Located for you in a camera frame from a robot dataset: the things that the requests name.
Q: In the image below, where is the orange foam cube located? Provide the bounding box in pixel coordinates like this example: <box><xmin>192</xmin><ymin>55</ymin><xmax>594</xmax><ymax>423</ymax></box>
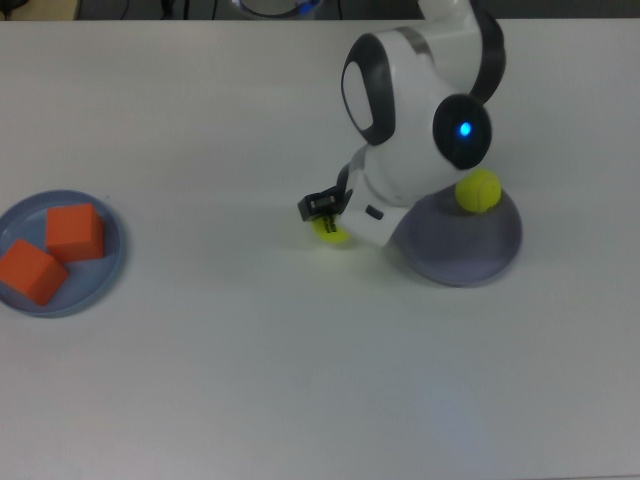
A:
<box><xmin>0</xmin><ymin>238</ymin><xmax>70</xmax><ymax>307</ymax></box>
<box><xmin>44</xmin><ymin>202</ymin><xmax>107</xmax><ymax>265</ymax></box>

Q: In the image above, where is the plain yellow tennis ball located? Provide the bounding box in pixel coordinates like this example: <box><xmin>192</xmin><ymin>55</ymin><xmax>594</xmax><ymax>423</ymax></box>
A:
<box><xmin>454</xmin><ymin>168</ymin><xmax>503</xmax><ymax>215</ymax></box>

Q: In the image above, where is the blue plate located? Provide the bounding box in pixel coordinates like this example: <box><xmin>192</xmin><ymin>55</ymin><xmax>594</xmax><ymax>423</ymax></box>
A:
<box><xmin>0</xmin><ymin>188</ymin><xmax>129</xmax><ymax>320</ymax></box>

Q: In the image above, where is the yellow tennis ball black print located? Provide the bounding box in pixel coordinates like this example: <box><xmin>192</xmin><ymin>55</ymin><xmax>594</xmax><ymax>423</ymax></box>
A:
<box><xmin>310</xmin><ymin>213</ymin><xmax>352</xmax><ymax>245</ymax></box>

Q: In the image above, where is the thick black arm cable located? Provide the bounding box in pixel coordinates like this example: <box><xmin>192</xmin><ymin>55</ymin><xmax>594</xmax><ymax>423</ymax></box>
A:
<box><xmin>335</xmin><ymin>159</ymin><xmax>354</xmax><ymax>202</ymax></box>

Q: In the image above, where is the purple plate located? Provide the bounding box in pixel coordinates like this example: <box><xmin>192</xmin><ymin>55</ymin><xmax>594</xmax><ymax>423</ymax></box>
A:
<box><xmin>384</xmin><ymin>189</ymin><xmax>525</xmax><ymax>288</ymax></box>

